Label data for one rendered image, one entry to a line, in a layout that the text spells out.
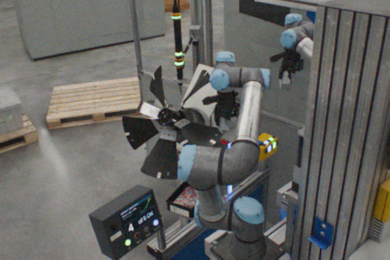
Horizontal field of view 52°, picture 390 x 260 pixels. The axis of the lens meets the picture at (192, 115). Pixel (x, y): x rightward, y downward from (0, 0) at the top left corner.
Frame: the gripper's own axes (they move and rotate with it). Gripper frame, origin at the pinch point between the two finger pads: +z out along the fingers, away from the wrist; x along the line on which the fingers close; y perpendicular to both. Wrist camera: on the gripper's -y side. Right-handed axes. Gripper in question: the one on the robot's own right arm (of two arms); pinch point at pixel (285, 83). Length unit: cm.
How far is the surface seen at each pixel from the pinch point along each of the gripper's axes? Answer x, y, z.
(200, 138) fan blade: -29, -33, 31
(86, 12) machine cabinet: 218, -538, 76
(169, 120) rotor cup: -31, -55, 26
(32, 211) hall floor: -72, -198, 148
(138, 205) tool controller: -91, -10, 25
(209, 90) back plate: 9, -60, 23
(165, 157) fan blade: -39, -52, 46
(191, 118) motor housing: -14, -54, 31
